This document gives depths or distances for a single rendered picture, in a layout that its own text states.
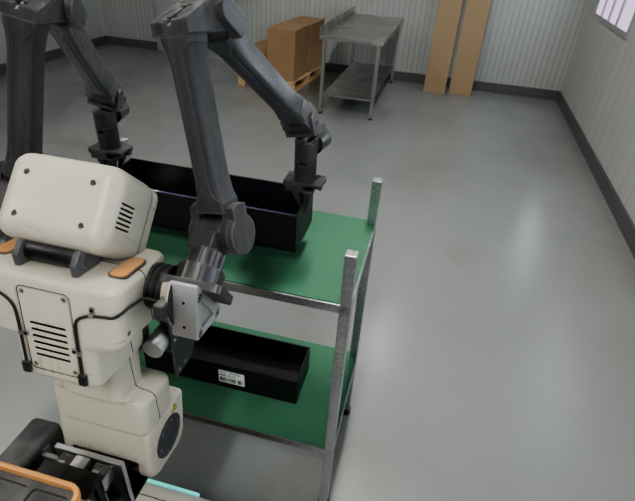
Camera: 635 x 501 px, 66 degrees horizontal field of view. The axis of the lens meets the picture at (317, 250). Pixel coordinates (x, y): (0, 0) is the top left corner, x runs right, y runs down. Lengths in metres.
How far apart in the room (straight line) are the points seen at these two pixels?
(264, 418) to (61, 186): 1.10
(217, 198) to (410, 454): 1.51
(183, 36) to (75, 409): 0.79
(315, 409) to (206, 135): 1.14
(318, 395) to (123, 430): 0.82
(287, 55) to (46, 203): 5.40
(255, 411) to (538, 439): 1.22
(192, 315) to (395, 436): 1.45
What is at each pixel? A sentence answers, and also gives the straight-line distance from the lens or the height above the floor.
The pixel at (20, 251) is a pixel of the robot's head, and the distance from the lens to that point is 0.94.
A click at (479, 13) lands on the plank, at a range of 6.83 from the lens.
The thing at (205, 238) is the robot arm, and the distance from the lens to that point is 0.91.
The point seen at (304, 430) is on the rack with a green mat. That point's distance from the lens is 1.71.
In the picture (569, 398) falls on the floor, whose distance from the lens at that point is 2.60.
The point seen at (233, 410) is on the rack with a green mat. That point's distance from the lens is 1.76.
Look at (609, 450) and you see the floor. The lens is 2.49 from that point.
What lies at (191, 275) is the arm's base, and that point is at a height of 1.22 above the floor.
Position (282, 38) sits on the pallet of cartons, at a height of 0.62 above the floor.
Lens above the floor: 1.74
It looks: 34 degrees down
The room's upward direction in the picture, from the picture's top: 4 degrees clockwise
